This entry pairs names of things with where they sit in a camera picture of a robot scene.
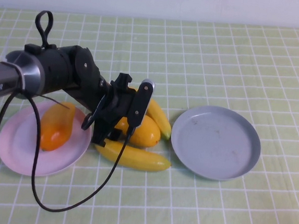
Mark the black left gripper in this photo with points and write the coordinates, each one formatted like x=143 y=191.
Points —
x=116 y=106

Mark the black zip tie loop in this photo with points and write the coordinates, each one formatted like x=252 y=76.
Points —
x=44 y=36

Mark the yellow banana green tip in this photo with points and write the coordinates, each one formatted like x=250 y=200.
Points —
x=161 y=121

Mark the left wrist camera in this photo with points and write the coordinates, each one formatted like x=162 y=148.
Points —
x=140 y=106

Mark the green checked tablecloth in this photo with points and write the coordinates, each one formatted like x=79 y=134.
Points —
x=222 y=58

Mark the yellow banana pale tip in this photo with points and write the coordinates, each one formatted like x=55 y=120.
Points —
x=145 y=160

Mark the grey round plate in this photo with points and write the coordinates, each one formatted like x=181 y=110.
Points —
x=214 y=144

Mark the yellow mango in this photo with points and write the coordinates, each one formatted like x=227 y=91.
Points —
x=147 y=132

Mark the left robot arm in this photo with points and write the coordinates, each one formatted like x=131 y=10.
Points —
x=53 y=69

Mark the pink round plate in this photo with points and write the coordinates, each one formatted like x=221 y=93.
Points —
x=64 y=159

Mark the orange-tinted mango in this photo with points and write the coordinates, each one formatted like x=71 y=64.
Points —
x=56 y=132

